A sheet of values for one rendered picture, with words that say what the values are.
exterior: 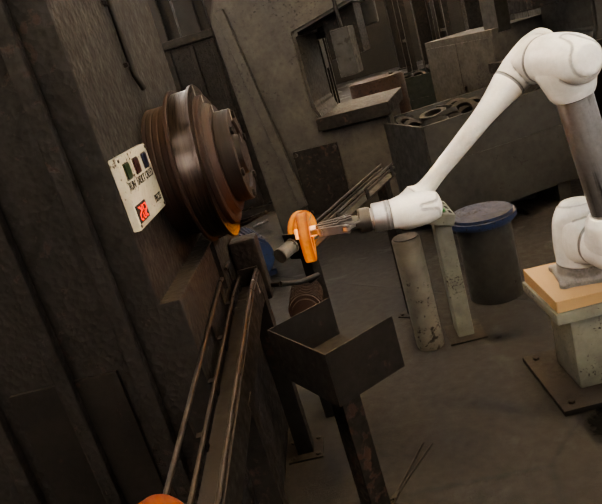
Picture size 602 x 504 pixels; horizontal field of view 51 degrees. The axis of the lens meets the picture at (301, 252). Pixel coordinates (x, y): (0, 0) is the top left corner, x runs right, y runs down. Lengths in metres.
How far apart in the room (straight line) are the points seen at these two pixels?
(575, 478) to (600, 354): 0.49
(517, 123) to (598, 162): 2.26
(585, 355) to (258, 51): 3.15
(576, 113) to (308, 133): 2.95
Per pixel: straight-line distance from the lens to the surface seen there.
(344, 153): 4.62
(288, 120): 4.67
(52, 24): 1.57
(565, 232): 2.24
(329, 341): 1.75
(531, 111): 4.28
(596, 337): 2.38
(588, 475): 2.13
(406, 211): 1.89
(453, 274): 2.79
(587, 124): 1.95
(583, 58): 1.85
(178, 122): 1.82
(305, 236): 1.87
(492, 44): 5.63
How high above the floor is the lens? 1.35
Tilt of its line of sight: 17 degrees down
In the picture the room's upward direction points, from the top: 16 degrees counter-clockwise
